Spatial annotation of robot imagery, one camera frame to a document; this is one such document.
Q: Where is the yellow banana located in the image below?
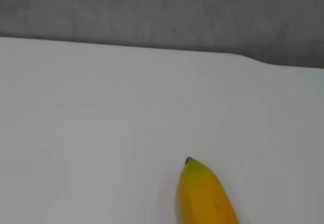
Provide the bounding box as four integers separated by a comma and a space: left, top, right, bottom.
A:
177, 156, 240, 224

